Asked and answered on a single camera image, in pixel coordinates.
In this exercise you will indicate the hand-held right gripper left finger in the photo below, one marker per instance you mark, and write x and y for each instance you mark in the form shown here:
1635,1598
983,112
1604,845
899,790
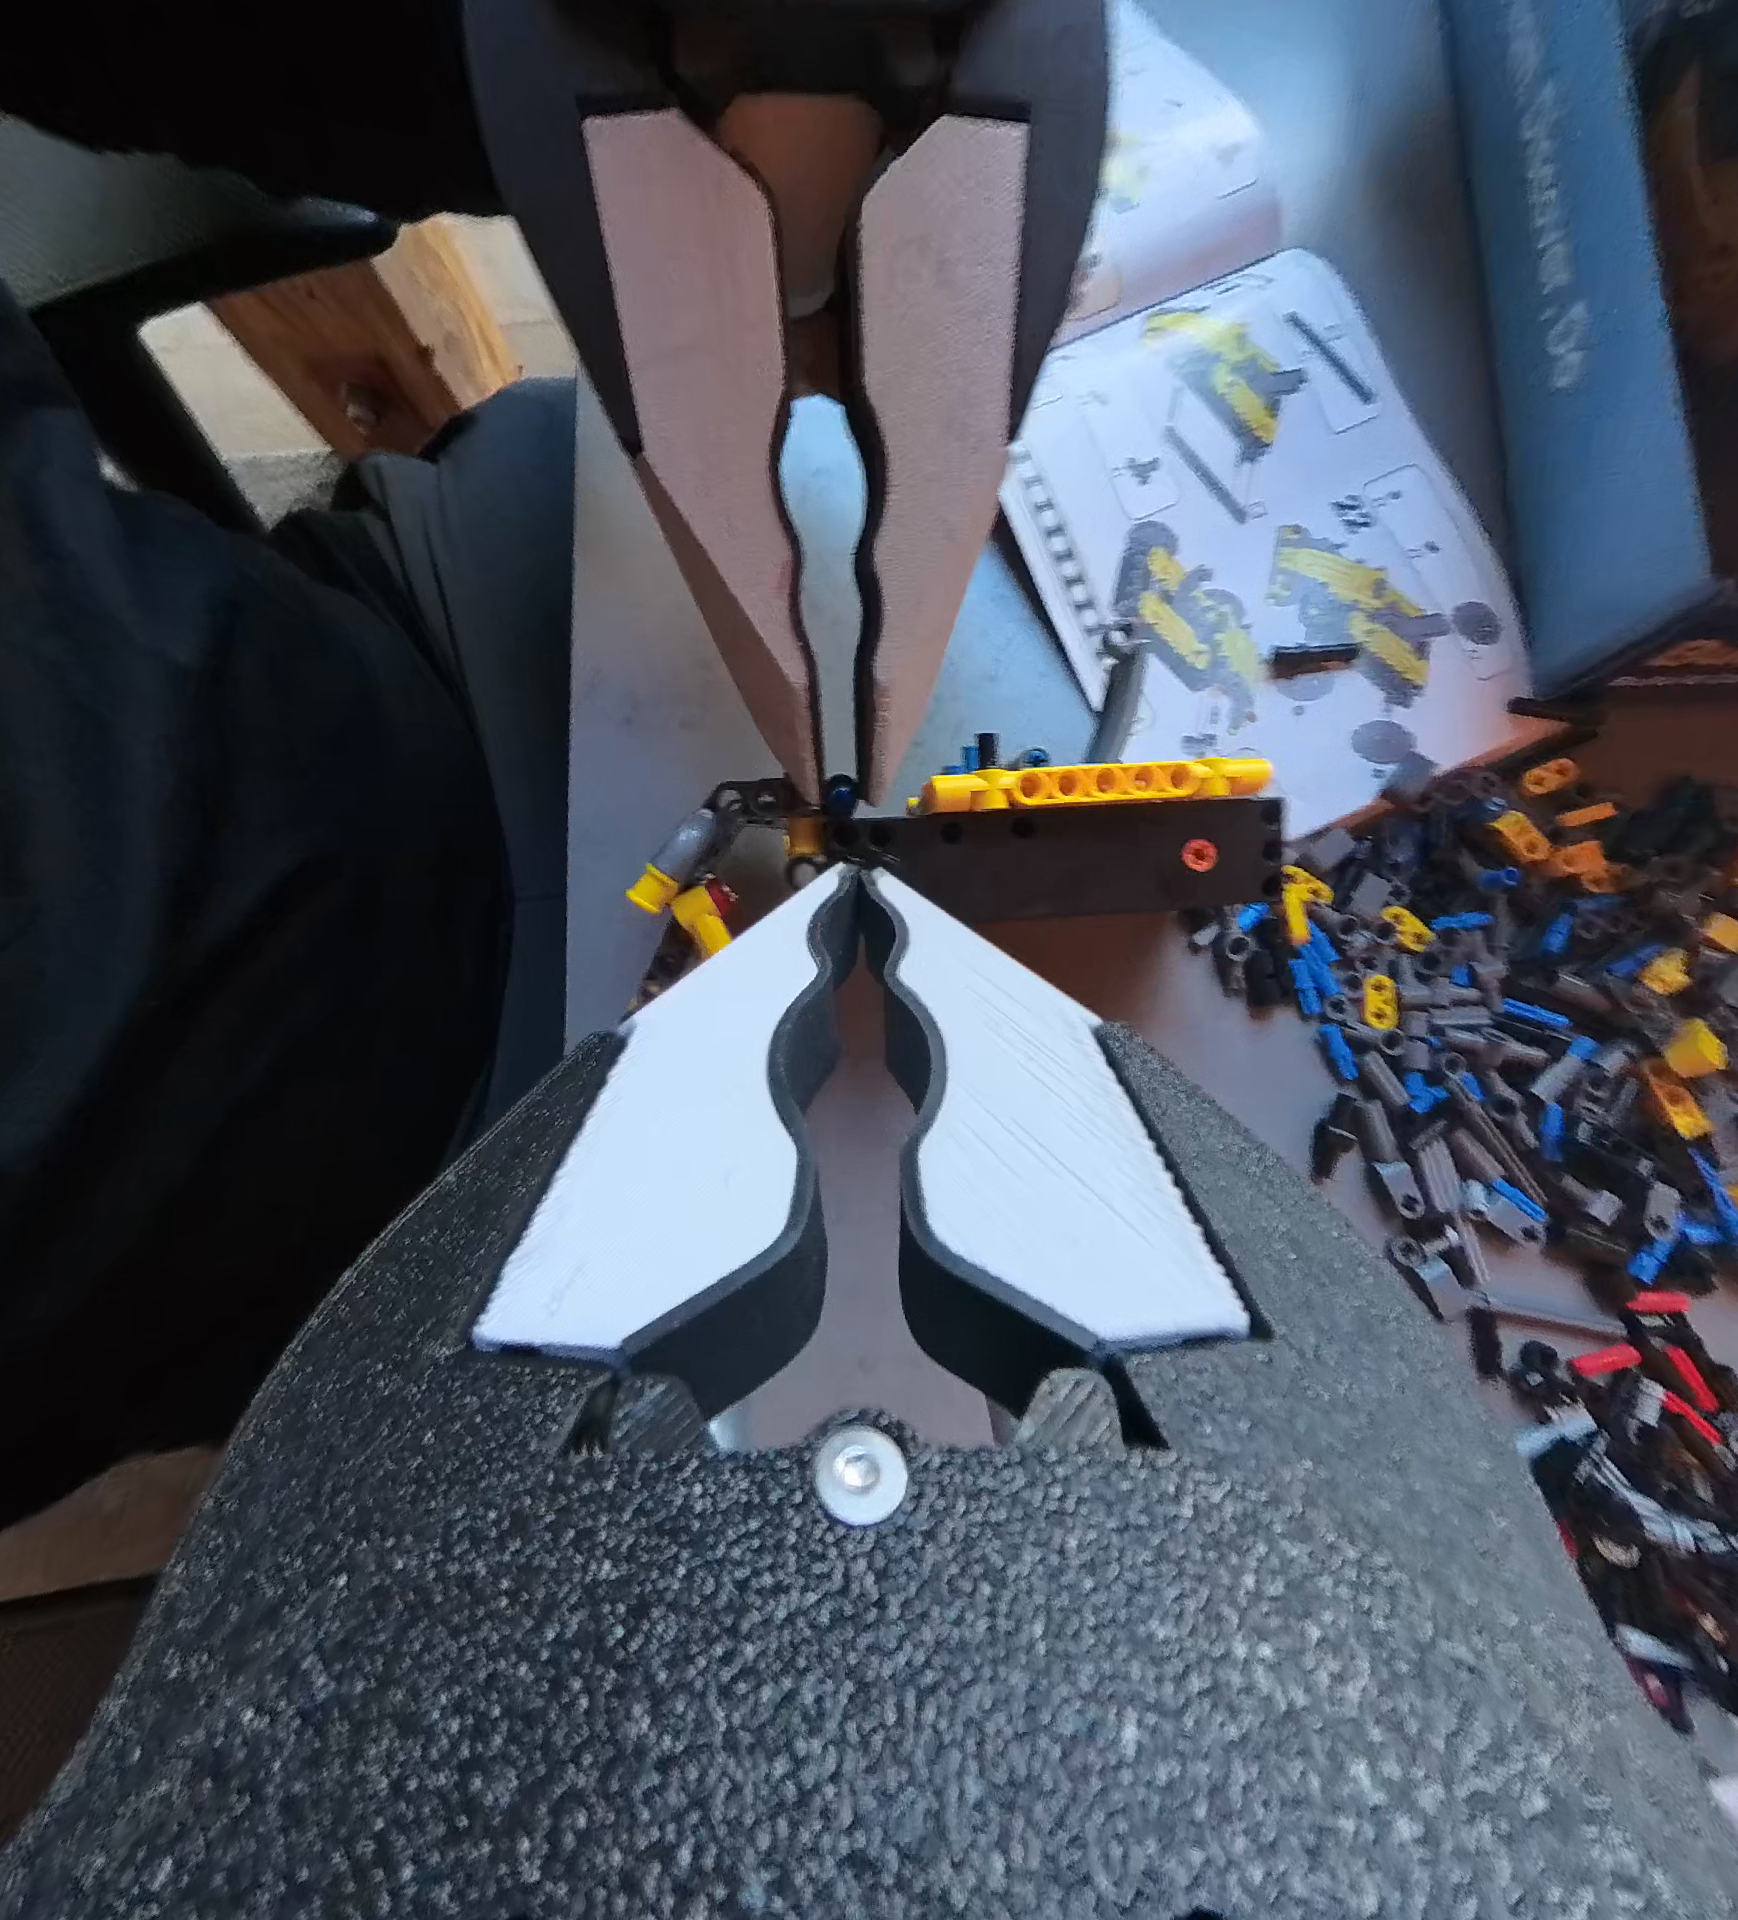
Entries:
629,1201

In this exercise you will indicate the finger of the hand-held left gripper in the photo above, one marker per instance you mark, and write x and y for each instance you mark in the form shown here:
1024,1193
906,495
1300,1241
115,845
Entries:
943,376
689,376

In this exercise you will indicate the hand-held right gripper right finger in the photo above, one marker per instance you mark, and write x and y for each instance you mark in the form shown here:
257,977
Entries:
1079,1201

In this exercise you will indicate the yellow black toy vehicle model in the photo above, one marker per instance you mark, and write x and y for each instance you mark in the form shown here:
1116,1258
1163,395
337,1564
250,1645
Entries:
1079,863

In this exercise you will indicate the grey desk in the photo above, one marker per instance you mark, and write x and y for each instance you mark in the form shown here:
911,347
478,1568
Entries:
643,719

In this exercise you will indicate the white instruction booklet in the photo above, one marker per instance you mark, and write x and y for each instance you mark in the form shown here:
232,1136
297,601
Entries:
1260,495

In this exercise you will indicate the black chair armrest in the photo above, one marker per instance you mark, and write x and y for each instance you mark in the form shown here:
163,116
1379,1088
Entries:
134,212

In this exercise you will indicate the pile of mixed brick parts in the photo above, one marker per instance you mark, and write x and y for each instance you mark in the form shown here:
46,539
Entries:
1485,1049

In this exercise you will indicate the black axle piece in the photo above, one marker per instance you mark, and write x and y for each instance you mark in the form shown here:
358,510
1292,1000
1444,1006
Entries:
1313,656

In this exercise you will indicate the person's dark clothed body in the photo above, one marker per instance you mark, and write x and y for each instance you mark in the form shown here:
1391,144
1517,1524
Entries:
134,900

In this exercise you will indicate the blue cardboard toy box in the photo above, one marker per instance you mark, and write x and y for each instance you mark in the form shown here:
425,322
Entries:
1545,301

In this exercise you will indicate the pile of black red pins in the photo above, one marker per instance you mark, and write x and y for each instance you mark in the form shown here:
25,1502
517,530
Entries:
1665,1501

